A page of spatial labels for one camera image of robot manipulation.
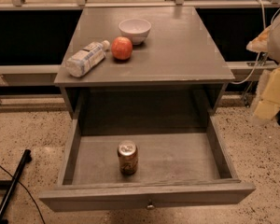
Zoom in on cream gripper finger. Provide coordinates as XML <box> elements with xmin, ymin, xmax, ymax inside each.
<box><xmin>246</xmin><ymin>26</ymin><xmax>271</xmax><ymax>52</ymax></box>
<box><xmin>251</xmin><ymin>67</ymin><xmax>280</xmax><ymax>121</ymax></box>

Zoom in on orange soda can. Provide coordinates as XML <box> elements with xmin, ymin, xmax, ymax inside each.
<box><xmin>117</xmin><ymin>140</ymin><xmax>138</xmax><ymax>175</ymax></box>

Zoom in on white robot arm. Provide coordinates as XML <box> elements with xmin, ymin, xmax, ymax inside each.
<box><xmin>246</xmin><ymin>13</ymin><xmax>280</xmax><ymax>120</ymax></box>

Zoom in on grey open drawer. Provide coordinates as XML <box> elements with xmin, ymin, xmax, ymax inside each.
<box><xmin>39</xmin><ymin>111</ymin><xmax>255</xmax><ymax>212</ymax></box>

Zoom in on grey wooden cabinet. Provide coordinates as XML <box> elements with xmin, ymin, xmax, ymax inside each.
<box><xmin>53</xmin><ymin>6</ymin><xmax>236</xmax><ymax>119</ymax></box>

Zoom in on white ceramic bowl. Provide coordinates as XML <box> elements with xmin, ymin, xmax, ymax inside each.
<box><xmin>119</xmin><ymin>19</ymin><xmax>151</xmax><ymax>45</ymax></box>

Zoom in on red apple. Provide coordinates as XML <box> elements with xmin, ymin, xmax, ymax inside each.
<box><xmin>111</xmin><ymin>36</ymin><xmax>133</xmax><ymax>61</ymax></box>

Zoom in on clear plastic water bottle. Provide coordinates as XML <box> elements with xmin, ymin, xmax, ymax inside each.
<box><xmin>65</xmin><ymin>40</ymin><xmax>110</xmax><ymax>77</ymax></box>

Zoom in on black stand leg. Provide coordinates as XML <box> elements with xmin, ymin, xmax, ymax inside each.
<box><xmin>0</xmin><ymin>149</ymin><xmax>32</xmax><ymax>224</ymax></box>

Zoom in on white cable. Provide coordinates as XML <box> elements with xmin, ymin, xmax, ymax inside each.
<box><xmin>230</xmin><ymin>0</ymin><xmax>280</xmax><ymax>86</ymax></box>

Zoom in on black floor cable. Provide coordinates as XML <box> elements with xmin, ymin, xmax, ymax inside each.
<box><xmin>0</xmin><ymin>156</ymin><xmax>47</xmax><ymax>224</ymax></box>

